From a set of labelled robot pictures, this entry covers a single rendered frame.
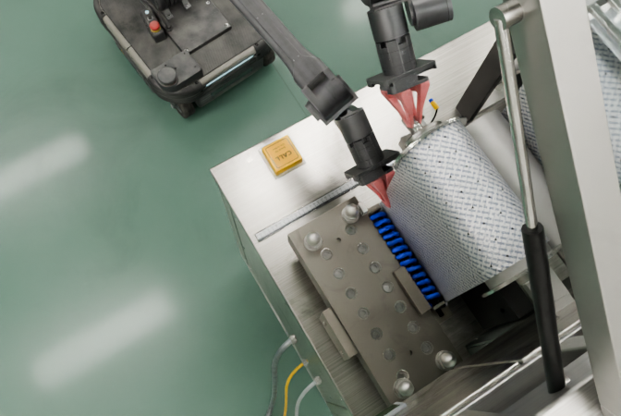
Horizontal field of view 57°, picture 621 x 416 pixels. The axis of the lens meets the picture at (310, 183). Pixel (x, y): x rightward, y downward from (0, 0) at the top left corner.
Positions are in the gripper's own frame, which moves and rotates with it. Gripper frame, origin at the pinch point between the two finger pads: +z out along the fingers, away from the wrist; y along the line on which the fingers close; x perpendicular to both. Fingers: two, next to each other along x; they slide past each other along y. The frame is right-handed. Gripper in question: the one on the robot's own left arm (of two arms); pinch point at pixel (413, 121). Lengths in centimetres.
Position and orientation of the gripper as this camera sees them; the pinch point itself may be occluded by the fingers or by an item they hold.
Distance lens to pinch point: 99.7
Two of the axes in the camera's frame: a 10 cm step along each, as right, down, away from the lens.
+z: 3.0, 8.9, 3.5
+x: 4.0, 2.2, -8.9
